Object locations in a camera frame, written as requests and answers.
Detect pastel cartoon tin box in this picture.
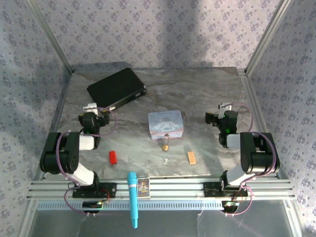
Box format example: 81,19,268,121
148,111,185,140

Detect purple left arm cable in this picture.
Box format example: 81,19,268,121
56,106,118,216

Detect aluminium side frame rail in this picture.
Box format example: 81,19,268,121
237,69,282,179
34,71,75,181

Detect aluminium frame post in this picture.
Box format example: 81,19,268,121
245,0,294,75
27,0,75,74

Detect black hard case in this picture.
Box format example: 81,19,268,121
86,67,147,111

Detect aluminium front frame rails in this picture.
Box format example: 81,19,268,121
26,175,296,200

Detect orange wooden block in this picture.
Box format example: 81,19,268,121
187,151,198,165

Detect blue marker pen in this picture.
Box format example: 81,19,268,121
126,171,139,229

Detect playing card box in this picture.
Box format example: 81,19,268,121
137,178,151,198

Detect slotted white cable duct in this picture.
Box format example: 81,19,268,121
36,199,229,211

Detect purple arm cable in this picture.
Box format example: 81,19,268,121
223,103,277,218
56,106,118,216

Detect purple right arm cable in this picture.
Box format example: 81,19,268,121
223,103,277,218

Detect brass padlock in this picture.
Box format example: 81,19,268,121
161,134,170,152

